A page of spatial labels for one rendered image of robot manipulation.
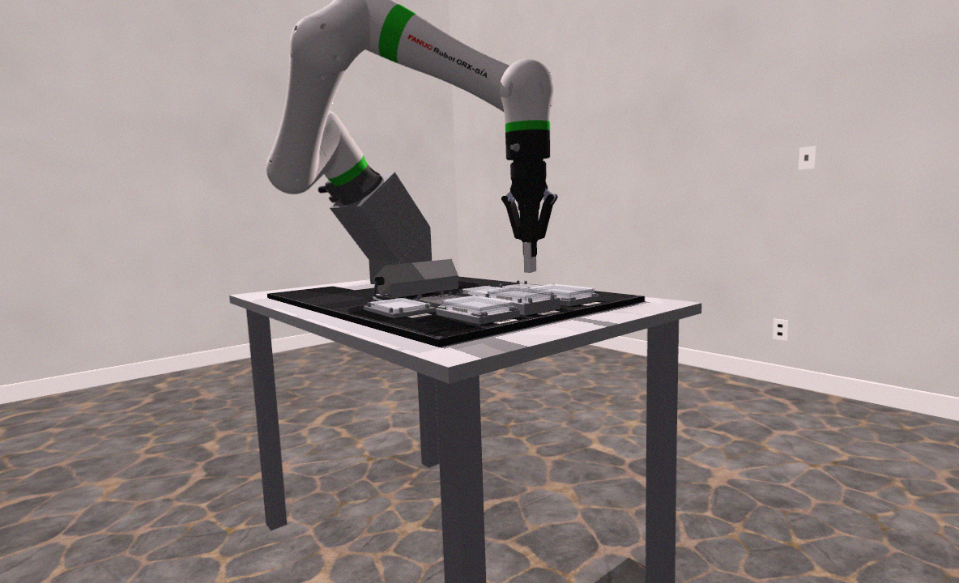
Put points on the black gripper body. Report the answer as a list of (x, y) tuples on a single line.
[(532, 175)]

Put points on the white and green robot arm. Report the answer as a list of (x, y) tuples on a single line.
[(312, 141)]

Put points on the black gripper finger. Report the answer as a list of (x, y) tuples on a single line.
[(537, 225), (518, 224)]

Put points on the grey operator panel with coloured buttons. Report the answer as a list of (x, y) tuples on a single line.
[(410, 279)]

